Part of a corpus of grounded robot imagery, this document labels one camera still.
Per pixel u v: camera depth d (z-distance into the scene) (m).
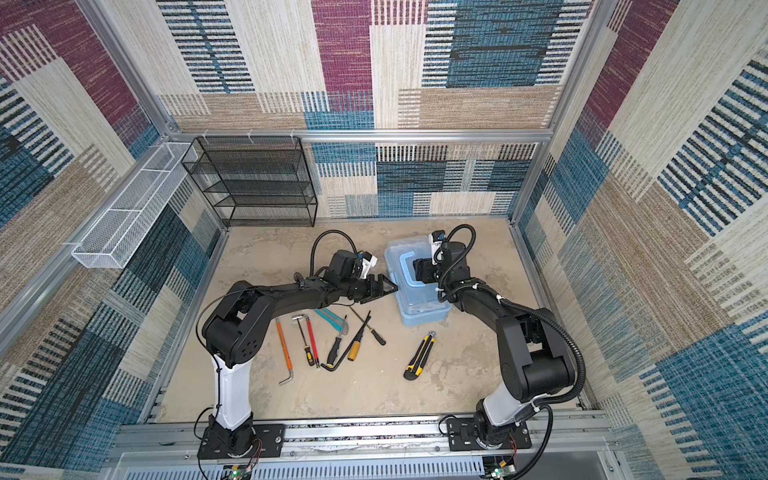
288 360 0.86
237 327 0.53
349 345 0.89
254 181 1.11
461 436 0.73
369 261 0.91
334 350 0.87
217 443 0.66
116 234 0.72
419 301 0.87
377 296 0.84
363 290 0.85
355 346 0.88
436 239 0.82
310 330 0.92
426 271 0.84
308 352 0.87
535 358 0.46
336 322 0.93
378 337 0.89
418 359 0.85
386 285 0.86
